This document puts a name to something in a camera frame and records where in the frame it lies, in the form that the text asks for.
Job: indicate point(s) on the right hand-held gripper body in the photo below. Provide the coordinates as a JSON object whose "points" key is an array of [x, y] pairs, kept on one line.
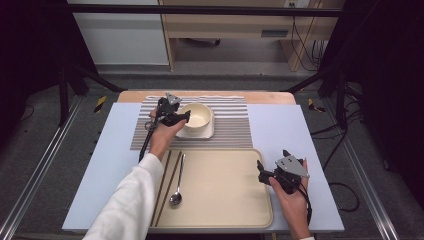
{"points": [[288, 171]]}

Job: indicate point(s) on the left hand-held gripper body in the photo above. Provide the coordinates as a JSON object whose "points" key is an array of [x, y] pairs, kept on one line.
{"points": [[168, 111]]}

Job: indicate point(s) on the cream bowl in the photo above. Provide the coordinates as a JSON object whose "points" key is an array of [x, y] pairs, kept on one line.
{"points": [[200, 115]]}

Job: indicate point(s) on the beige plastic tray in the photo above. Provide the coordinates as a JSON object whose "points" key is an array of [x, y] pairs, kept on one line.
{"points": [[220, 186]]}

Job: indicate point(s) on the metal spoon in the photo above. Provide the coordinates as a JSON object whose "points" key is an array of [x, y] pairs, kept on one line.
{"points": [[175, 199]]}

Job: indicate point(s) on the person's left hand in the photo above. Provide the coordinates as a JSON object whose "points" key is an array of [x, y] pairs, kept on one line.
{"points": [[163, 136]]}

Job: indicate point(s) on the person's right hand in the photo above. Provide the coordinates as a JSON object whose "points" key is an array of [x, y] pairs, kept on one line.
{"points": [[291, 203]]}

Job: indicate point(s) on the metal carabiner clip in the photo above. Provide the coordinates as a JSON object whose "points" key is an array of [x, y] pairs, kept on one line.
{"points": [[150, 126]]}

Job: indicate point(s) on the cream square plate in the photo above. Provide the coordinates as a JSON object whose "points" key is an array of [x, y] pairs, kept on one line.
{"points": [[200, 134]]}

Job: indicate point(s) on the striped woven placemat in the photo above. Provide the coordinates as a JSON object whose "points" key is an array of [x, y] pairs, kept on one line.
{"points": [[233, 130]]}

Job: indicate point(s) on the yellow black floor tape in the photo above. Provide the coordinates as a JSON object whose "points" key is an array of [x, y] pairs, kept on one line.
{"points": [[100, 104], [313, 105]]}

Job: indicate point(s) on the light wooden table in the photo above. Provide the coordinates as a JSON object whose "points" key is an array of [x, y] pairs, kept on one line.
{"points": [[266, 97]]}

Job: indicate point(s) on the black metal stand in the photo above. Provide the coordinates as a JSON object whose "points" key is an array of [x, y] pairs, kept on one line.
{"points": [[340, 100], [63, 96]]}

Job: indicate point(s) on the dark object under desk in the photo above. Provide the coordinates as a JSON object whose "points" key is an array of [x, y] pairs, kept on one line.
{"points": [[201, 42]]}

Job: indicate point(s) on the white cabinet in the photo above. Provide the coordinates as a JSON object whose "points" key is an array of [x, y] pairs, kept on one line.
{"points": [[123, 36]]}

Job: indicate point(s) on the black horizontal metal bar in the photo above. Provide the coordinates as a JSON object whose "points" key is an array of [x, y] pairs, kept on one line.
{"points": [[200, 10]]}

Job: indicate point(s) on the light wooden desk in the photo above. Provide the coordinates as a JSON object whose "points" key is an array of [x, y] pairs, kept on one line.
{"points": [[233, 23]]}

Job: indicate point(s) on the dark curtain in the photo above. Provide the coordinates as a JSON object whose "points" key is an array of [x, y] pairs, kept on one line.
{"points": [[393, 83], [26, 66]]}

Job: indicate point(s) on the white power strip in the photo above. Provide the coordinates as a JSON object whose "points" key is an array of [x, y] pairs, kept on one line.
{"points": [[296, 3]]}

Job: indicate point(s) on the aluminium floor rail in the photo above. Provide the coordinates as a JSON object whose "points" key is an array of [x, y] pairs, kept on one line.
{"points": [[36, 176], [366, 180]]}

